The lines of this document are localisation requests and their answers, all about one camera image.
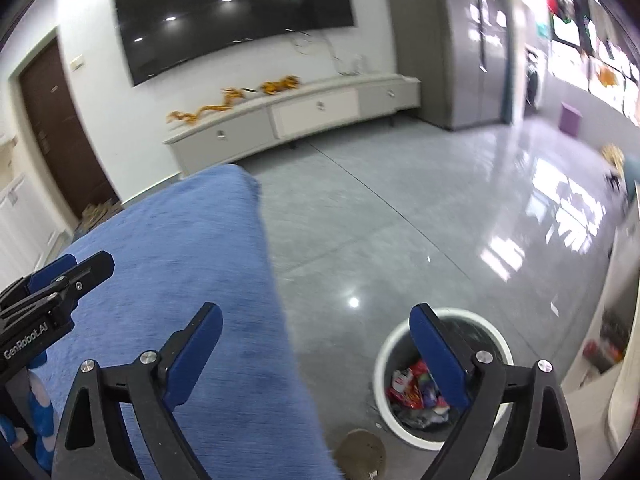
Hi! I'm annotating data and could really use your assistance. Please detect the white shelf unit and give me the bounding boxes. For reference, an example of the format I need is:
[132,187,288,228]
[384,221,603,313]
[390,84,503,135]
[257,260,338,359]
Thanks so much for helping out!
[560,220,640,461]

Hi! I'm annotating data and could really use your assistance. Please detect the blue blanket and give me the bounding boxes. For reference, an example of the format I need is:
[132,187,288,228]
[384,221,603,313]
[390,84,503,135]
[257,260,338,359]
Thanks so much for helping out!
[30,164,338,480]

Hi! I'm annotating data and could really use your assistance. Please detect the white trash bin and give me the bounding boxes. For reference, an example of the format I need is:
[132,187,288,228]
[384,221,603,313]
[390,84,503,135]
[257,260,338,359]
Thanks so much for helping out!
[374,308,515,451]

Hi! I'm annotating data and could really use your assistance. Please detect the golden dragon figurine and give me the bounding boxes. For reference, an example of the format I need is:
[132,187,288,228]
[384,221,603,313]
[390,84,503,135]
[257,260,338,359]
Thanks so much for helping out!
[197,87,249,115]

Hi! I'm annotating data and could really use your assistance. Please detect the hanging clothes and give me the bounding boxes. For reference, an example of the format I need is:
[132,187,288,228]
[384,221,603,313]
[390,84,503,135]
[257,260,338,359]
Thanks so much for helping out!
[545,0,591,26]

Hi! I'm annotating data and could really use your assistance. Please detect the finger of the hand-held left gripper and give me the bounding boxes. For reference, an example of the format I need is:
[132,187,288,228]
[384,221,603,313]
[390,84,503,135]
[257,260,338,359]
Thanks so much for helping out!
[0,253,79,309]
[0,251,116,322]

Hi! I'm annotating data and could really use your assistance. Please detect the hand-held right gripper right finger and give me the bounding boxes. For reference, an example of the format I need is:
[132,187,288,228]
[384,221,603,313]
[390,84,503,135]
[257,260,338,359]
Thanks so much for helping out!
[408,303,583,480]

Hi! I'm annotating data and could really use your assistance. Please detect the orange window decoration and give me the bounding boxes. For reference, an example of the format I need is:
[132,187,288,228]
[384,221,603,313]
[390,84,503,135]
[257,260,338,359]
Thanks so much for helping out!
[595,65,622,89]

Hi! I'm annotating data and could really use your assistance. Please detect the black television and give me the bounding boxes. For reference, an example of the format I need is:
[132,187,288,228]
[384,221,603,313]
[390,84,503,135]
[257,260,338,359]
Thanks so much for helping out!
[112,0,357,87]

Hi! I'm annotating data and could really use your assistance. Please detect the orange tiger figurine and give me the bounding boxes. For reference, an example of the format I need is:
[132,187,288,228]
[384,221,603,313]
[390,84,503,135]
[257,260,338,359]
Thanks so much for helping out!
[260,75,302,96]

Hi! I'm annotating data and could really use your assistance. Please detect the round brown mat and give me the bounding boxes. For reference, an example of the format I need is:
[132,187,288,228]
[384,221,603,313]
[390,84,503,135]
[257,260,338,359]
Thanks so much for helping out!
[334,430,387,480]

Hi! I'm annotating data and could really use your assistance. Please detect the grey refrigerator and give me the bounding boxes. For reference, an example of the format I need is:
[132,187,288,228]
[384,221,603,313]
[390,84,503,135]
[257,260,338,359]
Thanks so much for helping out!
[382,0,518,131]

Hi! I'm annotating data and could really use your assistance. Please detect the purple box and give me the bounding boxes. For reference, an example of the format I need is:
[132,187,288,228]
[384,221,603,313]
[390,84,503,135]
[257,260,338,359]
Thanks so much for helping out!
[559,102,582,136]

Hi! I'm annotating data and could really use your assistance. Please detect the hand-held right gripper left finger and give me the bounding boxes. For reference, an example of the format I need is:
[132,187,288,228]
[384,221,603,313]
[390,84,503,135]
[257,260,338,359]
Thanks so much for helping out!
[50,301,224,480]

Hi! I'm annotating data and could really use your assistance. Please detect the television cable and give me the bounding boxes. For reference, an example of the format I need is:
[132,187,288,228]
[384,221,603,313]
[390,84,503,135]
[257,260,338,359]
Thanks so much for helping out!
[292,30,372,76]

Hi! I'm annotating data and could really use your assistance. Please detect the white side cabinet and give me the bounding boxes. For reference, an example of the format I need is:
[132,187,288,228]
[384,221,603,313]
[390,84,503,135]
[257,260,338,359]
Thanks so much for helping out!
[0,135,76,281]

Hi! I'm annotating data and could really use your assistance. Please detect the pair of shoes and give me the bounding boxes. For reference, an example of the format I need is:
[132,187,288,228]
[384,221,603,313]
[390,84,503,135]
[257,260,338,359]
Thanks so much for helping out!
[80,200,124,227]

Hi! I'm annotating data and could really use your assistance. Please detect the white printed plastic bag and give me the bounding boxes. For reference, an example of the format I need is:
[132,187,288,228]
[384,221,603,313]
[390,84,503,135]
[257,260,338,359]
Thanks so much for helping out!
[395,405,458,431]

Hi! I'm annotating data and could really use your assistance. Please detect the white television cabinet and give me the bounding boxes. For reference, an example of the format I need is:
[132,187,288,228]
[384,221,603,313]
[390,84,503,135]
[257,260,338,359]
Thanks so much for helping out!
[162,72,421,177]

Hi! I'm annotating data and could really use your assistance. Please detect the person's left hand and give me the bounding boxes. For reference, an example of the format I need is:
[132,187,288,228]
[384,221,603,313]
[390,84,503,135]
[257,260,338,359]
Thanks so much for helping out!
[0,352,57,468]

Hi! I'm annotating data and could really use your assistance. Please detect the large red wrapper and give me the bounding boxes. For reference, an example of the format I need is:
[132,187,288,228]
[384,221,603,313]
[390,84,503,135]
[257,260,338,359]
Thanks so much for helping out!
[389,360,442,409]

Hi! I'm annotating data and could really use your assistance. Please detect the brown door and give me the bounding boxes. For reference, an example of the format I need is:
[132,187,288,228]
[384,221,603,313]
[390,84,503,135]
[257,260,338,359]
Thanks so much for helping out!
[19,40,121,221]

